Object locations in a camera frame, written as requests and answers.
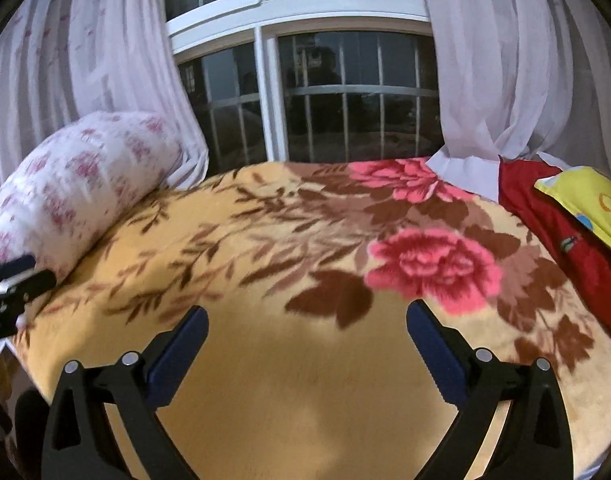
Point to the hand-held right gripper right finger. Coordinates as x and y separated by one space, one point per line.
435 355

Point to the yellow floral blanket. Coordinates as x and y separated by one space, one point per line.
285 370

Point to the white pink floral pillow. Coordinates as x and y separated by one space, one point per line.
75 185

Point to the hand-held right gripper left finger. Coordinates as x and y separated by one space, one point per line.
180 355

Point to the yellow printed cushion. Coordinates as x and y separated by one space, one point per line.
595 200

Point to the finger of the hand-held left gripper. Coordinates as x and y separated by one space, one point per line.
15 266
30 285

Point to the white framed barred window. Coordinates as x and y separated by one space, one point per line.
310 100

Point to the red cloth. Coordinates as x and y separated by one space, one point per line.
550 240

